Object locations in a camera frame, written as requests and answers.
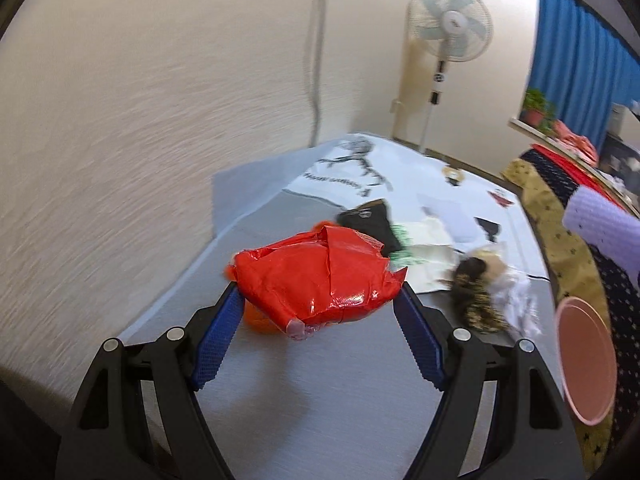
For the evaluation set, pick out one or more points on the yellow star quilt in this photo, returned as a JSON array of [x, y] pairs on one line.
[[550, 220]]

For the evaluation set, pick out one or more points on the black snack packet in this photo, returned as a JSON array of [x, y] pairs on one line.
[[370, 220]]

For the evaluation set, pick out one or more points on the potted green plant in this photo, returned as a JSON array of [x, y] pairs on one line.
[[535, 105]]

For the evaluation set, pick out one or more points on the grey white printed blanket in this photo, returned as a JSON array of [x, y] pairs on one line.
[[325, 390]]

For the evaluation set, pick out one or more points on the white tissue paper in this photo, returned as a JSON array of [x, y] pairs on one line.
[[450, 215]]

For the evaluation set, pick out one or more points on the pink cloth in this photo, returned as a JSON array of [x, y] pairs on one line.
[[575, 141]]

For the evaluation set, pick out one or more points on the pink plastic bowl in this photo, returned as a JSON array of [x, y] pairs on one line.
[[585, 360]]

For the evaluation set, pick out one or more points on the person's right forearm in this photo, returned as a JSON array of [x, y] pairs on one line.
[[600, 225]]

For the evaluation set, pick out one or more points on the wooden windowsill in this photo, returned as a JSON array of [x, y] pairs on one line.
[[525, 127]]

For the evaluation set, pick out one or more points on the white crumpled plastic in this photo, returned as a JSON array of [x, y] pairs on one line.
[[517, 302]]

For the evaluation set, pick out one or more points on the blue curtain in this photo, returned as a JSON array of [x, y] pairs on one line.
[[575, 60]]

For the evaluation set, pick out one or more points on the brown patterned wrapper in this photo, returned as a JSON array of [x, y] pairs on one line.
[[475, 297]]

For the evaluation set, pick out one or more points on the white standing fan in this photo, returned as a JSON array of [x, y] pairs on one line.
[[450, 22]]

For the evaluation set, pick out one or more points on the red plastic wrapper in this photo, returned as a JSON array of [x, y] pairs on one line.
[[315, 280]]

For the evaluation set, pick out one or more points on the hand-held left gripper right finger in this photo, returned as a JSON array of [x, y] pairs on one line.
[[417, 337]]

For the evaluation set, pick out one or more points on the navy dotted quilt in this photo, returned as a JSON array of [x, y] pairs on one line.
[[625, 360]]

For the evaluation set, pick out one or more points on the clear storage box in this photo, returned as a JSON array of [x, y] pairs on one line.
[[620, 157]]

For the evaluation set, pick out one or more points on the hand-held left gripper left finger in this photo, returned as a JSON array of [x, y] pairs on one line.
[[220, 332]]

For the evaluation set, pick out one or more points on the red cloth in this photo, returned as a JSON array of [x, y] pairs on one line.
[[575, 170]]

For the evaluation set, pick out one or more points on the white bag with green print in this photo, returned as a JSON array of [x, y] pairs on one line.
[[430, 247]]

